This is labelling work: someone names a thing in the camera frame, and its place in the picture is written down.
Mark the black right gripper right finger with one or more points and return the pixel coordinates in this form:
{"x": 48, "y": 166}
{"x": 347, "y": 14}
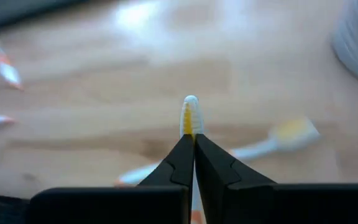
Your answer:
{"x": 275, "y": 205}

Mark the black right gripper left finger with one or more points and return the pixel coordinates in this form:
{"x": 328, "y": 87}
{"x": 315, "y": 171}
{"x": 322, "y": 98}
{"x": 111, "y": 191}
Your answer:
{"x": 120, "y": 205}

